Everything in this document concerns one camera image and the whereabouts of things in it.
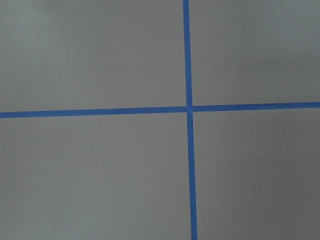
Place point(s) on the blue tape line lengthwise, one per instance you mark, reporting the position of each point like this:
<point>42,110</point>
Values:
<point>190,121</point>

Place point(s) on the blue tape line crosswise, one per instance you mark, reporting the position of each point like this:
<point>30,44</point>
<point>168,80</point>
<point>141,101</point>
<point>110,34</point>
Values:
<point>158,110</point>

